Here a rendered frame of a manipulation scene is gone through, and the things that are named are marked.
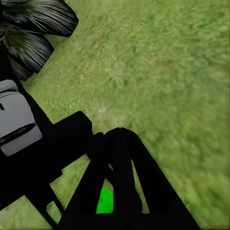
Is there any pesticide atomizer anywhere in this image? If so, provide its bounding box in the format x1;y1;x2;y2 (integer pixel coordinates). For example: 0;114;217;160
96;187;114;214

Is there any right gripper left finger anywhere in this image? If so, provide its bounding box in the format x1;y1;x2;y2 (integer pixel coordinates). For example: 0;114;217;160
56;127;127;230

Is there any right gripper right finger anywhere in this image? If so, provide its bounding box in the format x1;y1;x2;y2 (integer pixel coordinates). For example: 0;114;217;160
120;127;201;230

